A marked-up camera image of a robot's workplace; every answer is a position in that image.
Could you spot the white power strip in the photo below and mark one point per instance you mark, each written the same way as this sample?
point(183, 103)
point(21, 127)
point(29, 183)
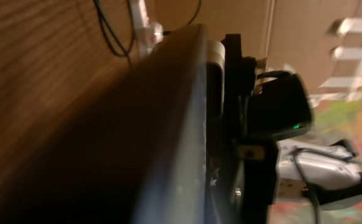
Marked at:
point(140, 20)

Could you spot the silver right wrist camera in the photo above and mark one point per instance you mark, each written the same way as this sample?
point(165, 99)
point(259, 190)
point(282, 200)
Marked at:
point(215, 78)

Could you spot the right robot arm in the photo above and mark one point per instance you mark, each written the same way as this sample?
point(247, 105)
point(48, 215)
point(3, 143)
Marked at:
point(328, 176)

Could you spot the blue Galaxy smartphone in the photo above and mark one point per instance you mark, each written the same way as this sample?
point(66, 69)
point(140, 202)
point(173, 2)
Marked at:
point(130, 151)

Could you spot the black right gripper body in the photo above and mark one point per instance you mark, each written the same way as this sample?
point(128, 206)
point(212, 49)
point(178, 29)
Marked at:
point(241, 166)

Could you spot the white charger plug adapter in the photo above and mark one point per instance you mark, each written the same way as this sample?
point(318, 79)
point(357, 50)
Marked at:
point(154, 32)

